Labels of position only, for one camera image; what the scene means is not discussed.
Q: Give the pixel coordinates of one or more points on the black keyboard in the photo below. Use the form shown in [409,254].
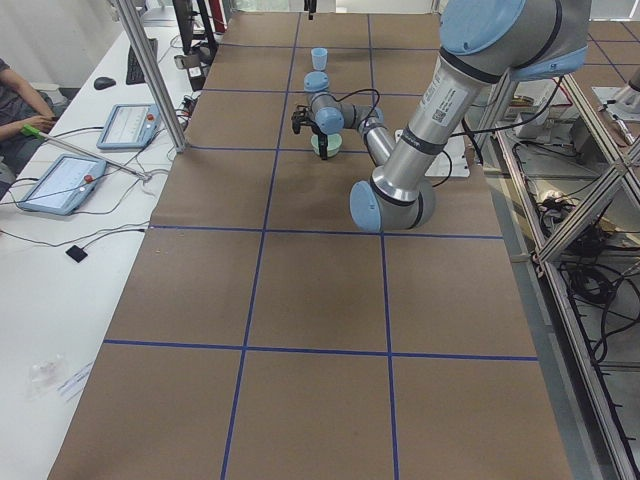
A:
[134,74]

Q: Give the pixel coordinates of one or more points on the light blue paper cup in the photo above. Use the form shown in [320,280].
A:
[319,57]

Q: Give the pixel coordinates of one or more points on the small black square pad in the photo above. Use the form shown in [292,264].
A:
[76,253]

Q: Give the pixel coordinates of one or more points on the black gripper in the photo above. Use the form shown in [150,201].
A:
[318,132]

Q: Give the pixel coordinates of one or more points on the mint green ceramic bowl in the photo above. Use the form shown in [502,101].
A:
[333,147]

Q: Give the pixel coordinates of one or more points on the far blue teach pendant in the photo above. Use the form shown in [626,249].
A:
[129,126]

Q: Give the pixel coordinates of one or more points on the seated person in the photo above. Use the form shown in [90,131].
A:
[22,104]

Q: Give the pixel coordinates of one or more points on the clear plastic bag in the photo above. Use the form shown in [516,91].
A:
[45,376]

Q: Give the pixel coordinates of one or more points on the blue teach pendant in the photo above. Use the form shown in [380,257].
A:
[129,126]
[64,186]

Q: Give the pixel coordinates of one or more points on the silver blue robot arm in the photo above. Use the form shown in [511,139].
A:
[480,42]

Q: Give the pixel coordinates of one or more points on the aluminium frame post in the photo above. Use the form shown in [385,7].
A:
[132,24]

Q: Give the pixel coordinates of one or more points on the brown paper table cover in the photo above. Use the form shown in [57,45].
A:
[261,335]

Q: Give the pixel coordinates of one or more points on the near blue teach pendant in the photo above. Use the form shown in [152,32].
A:
[64,186]

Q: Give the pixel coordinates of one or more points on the black computer monitor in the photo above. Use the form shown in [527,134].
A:
[186,11]

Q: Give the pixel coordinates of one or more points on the black computer mouse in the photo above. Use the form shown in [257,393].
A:
[102,83]

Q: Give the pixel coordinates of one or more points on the metal rod with green tip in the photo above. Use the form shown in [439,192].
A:
[30,131]

